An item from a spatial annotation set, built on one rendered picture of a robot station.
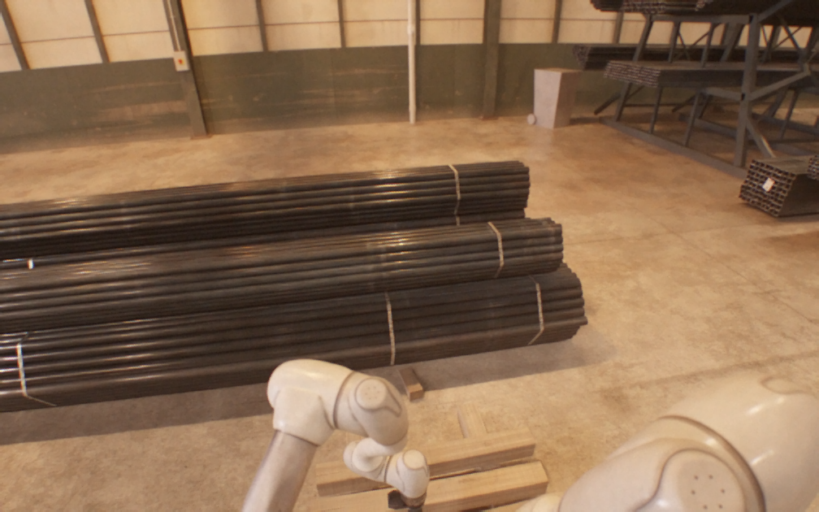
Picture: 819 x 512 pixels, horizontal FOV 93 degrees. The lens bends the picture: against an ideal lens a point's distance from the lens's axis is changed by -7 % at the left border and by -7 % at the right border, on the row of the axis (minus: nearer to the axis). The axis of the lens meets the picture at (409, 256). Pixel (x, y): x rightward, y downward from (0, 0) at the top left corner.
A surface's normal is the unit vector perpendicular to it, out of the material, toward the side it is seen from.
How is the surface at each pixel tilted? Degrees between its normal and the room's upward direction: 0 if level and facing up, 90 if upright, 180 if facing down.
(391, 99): 90
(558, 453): 0
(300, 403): 32
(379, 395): 21
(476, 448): 0
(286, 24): 90
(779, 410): 10
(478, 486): 0
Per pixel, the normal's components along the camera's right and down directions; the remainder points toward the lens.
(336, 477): -0.02, -0.87
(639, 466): -0.75, -0.66
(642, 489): -0.87, -0.38
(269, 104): 0.18, 0.48
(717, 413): -0.26, -0.90
